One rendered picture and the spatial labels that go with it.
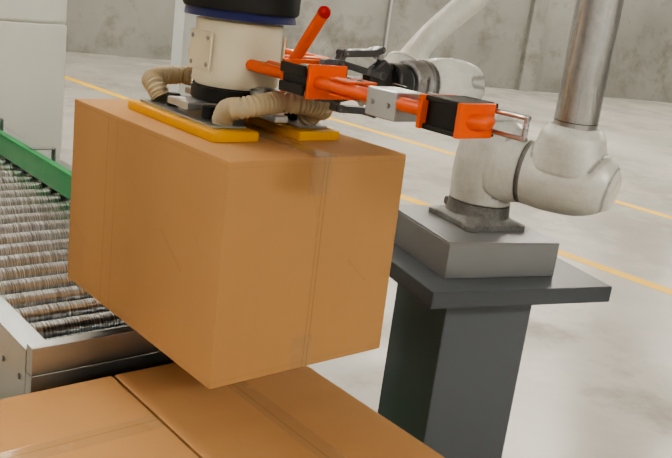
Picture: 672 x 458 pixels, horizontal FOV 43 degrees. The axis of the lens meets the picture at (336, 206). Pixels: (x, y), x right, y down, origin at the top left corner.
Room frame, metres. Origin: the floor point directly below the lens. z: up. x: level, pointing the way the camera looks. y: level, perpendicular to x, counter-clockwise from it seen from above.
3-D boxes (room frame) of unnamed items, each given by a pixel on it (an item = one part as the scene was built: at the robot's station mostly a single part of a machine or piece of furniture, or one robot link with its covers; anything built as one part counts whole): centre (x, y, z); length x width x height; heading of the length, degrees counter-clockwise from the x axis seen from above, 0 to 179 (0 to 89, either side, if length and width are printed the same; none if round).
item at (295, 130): (1.74, 0.16, 1.09); 0.34 x 0.10 x 0.05; 41
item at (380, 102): (1.32, -0.07, 1.19); 0.07 x 0.07 x 0.04; 41
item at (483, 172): (2.06, -0.36, 1.00); 0.18 x 0.16 x 0.22; 60
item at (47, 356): (1.74, 0.30, 0.58); 0.70 x 0.03 x 0.06; 132
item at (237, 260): (1.67, 0.23, 0.87); 0.60 x 0.40 x 0.40; 42
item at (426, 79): (1.63, -0.11, 1.20); 0.09 x 0.06 x 0.09; 42
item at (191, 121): (1.62, 0.30, 1.09); 0.34 x 0.10 x 0.05; 41
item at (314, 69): (1.49, 0.07, 1.20); 0.10 x 0.08 x 0.06; 131
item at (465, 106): (1.22, -0.15, 1.20); 0.08 x 0.07 x 0.05; 41
